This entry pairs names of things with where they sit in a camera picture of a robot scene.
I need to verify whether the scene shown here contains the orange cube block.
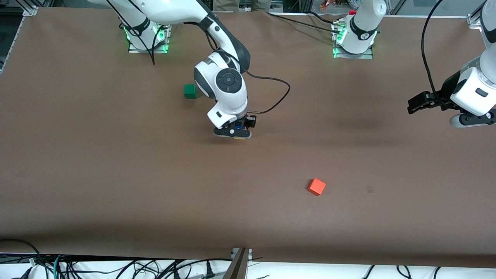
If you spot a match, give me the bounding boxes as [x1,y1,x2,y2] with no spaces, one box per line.
[307,178,326,196]

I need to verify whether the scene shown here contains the brown paper table cover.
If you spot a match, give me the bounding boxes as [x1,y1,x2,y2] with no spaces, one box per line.
[0,9,496,269]

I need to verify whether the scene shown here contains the brown angled support beam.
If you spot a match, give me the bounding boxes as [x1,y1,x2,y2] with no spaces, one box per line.
[222,248,251,279]

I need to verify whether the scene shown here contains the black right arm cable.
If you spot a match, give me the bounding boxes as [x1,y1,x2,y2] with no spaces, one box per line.
[105,0,291,115]

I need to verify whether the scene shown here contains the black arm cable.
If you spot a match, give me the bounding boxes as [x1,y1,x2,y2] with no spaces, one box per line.
[105,0,291,115]
[421,0,444,97]

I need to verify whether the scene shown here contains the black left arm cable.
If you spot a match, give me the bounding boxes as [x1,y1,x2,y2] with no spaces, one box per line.
[421,0,444,97]

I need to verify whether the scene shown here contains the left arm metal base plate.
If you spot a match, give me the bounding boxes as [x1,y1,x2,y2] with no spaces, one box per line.
[332,20,374,60]

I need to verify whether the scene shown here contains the aluminium frame profile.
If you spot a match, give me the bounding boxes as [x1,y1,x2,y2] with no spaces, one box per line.
[467,0,496,28]

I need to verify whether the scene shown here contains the black cable across table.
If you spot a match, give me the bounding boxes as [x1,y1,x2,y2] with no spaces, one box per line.
[265,11,343,33]

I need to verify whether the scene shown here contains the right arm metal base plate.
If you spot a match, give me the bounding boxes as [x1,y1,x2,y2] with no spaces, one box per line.
[128,21,173,54]

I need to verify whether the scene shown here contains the black looped cable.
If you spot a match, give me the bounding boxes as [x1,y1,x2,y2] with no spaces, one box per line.
[0,238,53,279]

